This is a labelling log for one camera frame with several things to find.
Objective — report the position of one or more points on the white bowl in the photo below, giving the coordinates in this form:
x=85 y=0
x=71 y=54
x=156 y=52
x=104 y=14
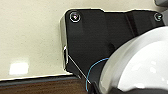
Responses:
x=140 y=63

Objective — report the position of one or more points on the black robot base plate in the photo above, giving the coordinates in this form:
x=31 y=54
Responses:
x=86 y=40

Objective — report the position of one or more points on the round ringed base button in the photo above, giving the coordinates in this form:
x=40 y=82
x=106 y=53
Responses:
x=75 y=16

